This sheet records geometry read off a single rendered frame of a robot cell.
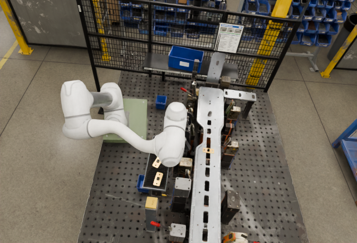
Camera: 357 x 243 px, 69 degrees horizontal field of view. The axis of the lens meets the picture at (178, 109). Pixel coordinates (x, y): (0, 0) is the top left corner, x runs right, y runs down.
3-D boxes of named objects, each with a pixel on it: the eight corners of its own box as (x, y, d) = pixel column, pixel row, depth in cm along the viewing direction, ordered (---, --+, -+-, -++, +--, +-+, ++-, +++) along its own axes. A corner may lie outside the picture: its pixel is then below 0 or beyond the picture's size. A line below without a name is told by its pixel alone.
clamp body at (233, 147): (230, 172, 213) (241, 150, 187) (215, 169, 213) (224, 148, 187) (230, 161, 219) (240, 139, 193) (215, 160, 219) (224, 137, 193)
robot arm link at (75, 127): (86, 141, 133) (82, 115, 132) (58, 143, 138) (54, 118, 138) (101, 136, 145) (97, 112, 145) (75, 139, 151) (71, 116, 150)
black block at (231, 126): (228, 149, 227) (237, 130, 205) (216, 147, 227) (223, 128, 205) (228, 141, 232) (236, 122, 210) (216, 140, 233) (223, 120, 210)
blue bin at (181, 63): (199, 73, 239) (201, 62, 229) (167, 66, 242) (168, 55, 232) (202, 62, 250) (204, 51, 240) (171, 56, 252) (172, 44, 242)
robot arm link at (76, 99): (107, 111, 211) (103, 85, 211) (126, 108, 210) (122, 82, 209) (57, 120, 135) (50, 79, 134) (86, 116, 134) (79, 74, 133)
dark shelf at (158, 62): (237, 81, 240) (238, 79, 238) (142, 68, 241) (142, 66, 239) (236, 66, 255) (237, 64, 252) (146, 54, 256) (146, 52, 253)
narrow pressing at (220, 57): (218, 83, 237) (226, 53, 211) (205, 82, 237) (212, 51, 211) (218, 83, 237) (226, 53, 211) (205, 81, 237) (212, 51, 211)
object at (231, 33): (236, 53, 244) (245, 25, 220) (212, 51, 244) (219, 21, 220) (236, 52, 245) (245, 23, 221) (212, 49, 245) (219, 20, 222)
